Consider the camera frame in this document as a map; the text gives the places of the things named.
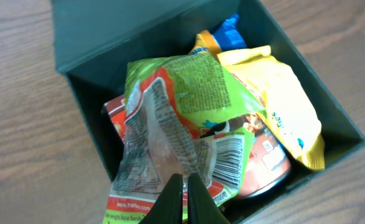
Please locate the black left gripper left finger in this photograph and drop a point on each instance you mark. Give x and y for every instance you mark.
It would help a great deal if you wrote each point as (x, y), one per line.
(168, 207)

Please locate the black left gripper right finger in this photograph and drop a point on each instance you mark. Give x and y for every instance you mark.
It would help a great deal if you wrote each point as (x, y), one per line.
(201, 207)

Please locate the small red Pringles can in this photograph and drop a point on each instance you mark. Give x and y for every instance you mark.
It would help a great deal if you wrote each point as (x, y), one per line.
(267, 164)

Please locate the green candy bag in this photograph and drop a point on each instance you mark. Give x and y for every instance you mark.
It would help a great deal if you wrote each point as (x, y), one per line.
(171, 105)

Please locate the yellow snack packet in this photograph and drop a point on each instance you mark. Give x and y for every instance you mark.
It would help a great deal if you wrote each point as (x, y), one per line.
(290, 114)

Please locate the orange Lemond biscuit packet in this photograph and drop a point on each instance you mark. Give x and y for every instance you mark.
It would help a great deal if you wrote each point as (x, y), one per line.
(205, 43)

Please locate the blue cookie roll packet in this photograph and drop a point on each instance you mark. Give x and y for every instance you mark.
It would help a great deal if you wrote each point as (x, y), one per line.
(227, 35)

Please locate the dark green gift box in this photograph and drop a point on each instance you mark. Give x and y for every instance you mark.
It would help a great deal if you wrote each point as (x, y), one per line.
(95, 41)

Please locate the red Hello Panda snack box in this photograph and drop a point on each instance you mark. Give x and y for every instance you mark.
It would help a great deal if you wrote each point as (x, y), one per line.
(115, 110)

